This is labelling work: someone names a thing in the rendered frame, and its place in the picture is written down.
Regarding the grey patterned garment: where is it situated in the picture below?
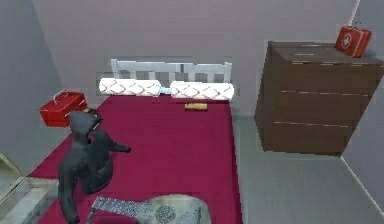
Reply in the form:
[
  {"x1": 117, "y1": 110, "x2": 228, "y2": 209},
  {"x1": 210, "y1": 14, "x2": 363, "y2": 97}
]
[{"x1": 85, "y1": 194, "x2": 212, "y2": 224}]

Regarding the brown chest of drawers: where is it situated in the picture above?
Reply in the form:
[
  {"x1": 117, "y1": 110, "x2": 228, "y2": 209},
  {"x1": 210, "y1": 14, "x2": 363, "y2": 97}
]
[{"x1": 254, "y1": 40, "x2": 384, "y2": 157}]

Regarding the red first aid kit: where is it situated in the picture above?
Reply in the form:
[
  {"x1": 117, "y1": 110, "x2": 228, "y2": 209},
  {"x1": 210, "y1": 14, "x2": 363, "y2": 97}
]
[{"x1": 334, "y1": 25, "x2": 373, "y2": 59}]

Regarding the pale framed floor object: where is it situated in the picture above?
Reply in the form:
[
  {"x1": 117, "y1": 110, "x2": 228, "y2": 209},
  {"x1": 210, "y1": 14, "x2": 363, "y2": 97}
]
[{"x1": 0, "y1": 152, "x2": 58, "y2": 224}]

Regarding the small tan cylinder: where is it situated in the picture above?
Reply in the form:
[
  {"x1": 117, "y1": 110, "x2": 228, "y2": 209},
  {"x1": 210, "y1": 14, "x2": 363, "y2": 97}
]
[{"x1": 184, "y1": 102, "x2": 208, "y2": 112}]

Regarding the white diamond-pattern pillow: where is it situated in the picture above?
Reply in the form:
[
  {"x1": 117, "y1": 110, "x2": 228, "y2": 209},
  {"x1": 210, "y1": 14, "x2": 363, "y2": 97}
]
[
  {"x1": 98, "y1": 77, "x2": 163, "y2": 98},
  {"x1": 169, "y1": 80, "x2": 235, "y2": 101}
]

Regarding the white bed with crimson cover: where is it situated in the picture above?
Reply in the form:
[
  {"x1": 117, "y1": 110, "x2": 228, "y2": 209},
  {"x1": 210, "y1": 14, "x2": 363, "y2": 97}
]
[{"x1": 28, "y1": 58, "x2": 244, "y2": 224}]

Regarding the red toolbox with handle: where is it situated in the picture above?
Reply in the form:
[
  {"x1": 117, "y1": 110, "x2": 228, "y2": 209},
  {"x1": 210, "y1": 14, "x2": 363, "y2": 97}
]
[{"x1": 39, "y1": 89, "x2": 89, "y2": 129}]

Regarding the dark grey hooded jacket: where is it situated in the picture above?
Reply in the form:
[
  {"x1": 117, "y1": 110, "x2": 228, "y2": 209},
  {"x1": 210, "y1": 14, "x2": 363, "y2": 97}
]
[{"x1": 57, "y1": 110, "x2": 132, "y2": 224}]

